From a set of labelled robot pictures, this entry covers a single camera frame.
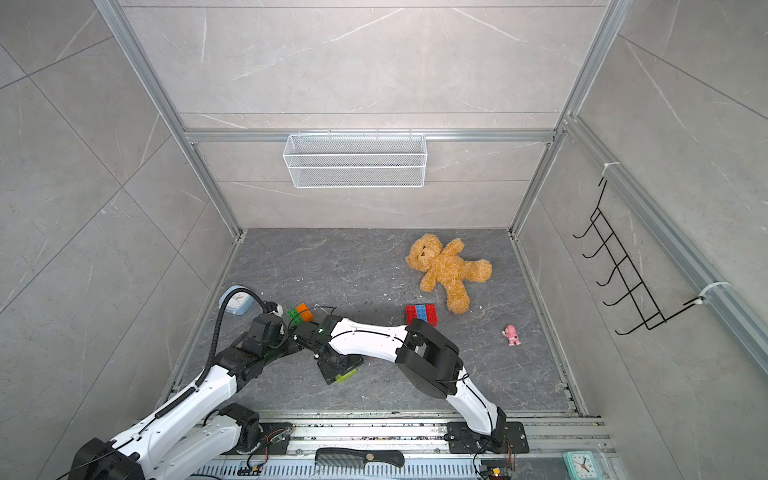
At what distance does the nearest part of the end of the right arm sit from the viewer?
2.04ft

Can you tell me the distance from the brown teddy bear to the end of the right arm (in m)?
0.37

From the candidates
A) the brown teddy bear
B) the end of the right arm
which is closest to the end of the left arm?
the end of the right arm

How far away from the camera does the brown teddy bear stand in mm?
947

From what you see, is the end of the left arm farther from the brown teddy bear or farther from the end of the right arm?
the brown teddy bear
